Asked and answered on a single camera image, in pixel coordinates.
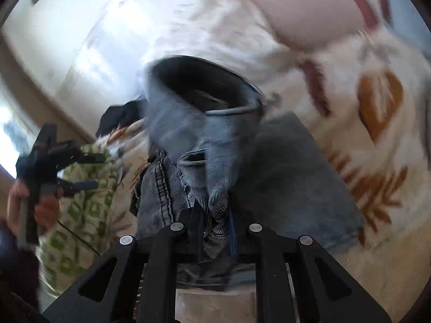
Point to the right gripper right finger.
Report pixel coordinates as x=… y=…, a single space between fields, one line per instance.
x=297 y=280

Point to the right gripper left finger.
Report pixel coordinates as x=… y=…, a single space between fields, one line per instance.
x=135 y=280

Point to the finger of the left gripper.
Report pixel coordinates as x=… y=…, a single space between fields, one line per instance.
x=72 y=188
x=91 y=158

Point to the blue denim jeans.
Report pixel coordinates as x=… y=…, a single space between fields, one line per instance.
x=212 y=151

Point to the person's left hand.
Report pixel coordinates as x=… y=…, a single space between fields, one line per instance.
x=45 y=212

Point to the black garment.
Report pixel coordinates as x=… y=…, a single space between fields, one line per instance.
x=121 y=116

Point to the green and cream quilt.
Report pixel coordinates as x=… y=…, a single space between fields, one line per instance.
x=81 y=233

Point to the white leaf-print pillow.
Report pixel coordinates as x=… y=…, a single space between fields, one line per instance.
x=234 y=34

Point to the beige leaf-pattern bedspread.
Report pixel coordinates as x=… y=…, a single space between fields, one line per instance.
x=366 y=101

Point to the pink pillow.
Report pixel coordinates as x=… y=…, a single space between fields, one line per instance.
x=311 y=24

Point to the brown wooden door frame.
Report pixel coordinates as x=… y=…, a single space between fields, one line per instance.
x=35 y=107

